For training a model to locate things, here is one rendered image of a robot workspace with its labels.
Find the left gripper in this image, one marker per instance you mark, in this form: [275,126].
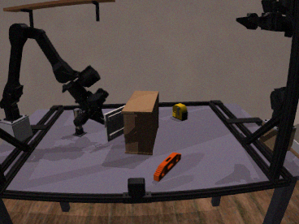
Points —
[95,113]

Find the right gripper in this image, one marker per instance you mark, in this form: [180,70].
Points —
[265,22]

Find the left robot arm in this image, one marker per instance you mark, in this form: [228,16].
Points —
[62,72]

